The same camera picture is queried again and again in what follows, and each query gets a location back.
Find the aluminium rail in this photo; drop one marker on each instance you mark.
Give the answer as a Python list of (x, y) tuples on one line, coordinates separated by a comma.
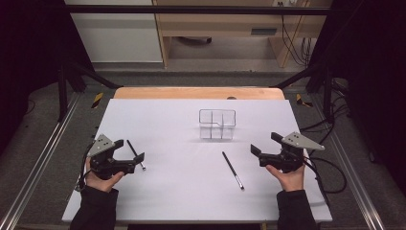
[(351, 166), (38, 159)]

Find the black frame strut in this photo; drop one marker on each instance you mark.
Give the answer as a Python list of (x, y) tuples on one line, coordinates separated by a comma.
[(62, 96), (328, 96)]

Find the white board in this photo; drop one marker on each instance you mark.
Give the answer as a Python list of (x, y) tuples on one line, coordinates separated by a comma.
[(178, 191)]

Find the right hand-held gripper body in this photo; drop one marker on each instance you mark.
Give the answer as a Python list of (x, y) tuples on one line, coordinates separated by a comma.
[(287, 158)]

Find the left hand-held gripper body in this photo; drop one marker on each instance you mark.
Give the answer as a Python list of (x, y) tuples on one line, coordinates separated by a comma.
[(102, 163)]

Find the black curtain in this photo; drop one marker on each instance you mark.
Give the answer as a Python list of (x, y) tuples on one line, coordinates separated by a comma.
[(28, 48), (373, 64)]

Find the white cabinet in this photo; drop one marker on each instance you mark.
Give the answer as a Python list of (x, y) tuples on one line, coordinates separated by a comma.
[(118, 35)]

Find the person's right hand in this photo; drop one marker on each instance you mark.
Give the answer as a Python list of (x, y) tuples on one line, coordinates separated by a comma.
[(290, 180)]

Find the wooden desk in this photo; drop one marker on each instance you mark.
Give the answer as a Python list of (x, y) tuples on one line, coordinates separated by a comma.
[(223, 22)]

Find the person's left hand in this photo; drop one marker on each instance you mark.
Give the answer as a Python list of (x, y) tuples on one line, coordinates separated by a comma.
[(102, 185)]

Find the black frame crossbar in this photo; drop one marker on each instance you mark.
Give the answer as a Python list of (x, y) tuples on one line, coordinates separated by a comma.
[(191, 10)]

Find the clear plastic organizer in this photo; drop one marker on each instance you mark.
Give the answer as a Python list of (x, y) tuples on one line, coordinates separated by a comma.
[(217, 124)]

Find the yellow black tape strip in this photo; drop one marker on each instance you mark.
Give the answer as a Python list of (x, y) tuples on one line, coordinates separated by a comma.
[(300, 100), (97, 100)]

